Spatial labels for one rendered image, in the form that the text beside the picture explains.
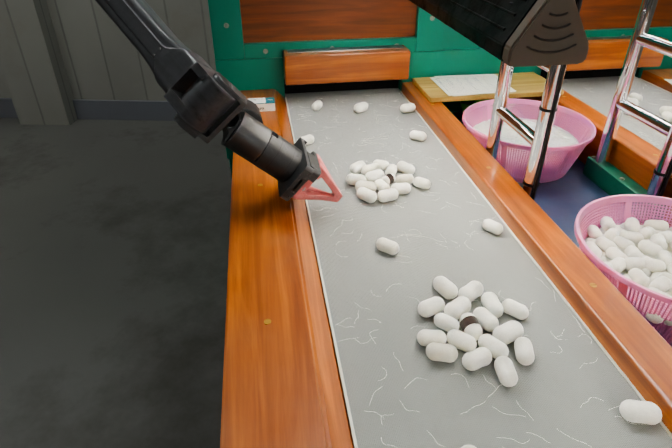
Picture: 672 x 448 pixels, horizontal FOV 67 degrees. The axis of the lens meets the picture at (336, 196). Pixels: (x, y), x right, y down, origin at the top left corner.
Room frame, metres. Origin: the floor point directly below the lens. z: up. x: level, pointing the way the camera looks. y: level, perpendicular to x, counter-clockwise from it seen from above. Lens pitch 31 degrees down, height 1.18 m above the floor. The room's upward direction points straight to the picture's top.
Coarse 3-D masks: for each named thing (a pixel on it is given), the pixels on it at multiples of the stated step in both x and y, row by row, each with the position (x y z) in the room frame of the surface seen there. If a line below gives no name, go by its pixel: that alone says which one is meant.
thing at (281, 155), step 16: (272, 144) 0.65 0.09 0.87; (288, 144) 0.67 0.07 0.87; (304, 144) 0.70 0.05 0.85; (256, 160) 0.64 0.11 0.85; (272, 160) 0.64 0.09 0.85; (288, 160) 0.65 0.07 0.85; (304, 160) 0.65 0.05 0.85; (272, 176) 0.65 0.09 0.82; (288, 176) 0.65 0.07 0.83; (304, 176) 0.63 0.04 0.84; (288, 192) 0.62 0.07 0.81
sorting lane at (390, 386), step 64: (320, 128) 1.02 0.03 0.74; (384, 128) 1.02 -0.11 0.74; (448, 192) 0.74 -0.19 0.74; (320, 256) 0.57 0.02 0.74; (384, 256) 0.57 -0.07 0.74; (448, 256) 0.57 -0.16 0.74; (512, 256) 0.57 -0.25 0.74; (384, 320) 0.44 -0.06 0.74; (576, 320) 0.44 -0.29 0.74; (384, 384) 0.35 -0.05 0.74; (448, 384) 0.35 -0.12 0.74; (576, 384) 0.35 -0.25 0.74
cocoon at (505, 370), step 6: (498, 360) 0.37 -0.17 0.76; (504, 360) 0.36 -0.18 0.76; (510, 360) 0.37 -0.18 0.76; (498, 366) 0.36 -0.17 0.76; (504, 366) 0.36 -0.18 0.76; (510, 366) 0.36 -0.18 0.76; (498, 372) 0.35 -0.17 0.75; (504, 372) 0.35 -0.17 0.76; (510, 372) 0.35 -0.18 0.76; (498, 378) 0.35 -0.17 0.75; (504, 378) 0.34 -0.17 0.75; (510, 378) 0.34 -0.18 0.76; (516, 378) 0.34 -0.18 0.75; (504, 384) 0.34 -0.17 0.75; (510, 384) 0.34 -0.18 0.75
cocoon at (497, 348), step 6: (480, 336) 0.40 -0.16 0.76; (486, 336) 0.40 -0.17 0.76; (492, 336) 0.40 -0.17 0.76; (480, 342) 0.39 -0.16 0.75; (486, 342) 0.39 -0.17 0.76; (492, 342) 0.39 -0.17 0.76; (498, 342) 0.39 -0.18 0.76; (492, 348) 0.38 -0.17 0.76; (498, 348) 0.38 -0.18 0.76; (504, 348) 0.38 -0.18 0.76; (492, 354) 0.38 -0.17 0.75; (498, 354) 0.38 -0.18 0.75; (504, 354) 0.38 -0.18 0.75
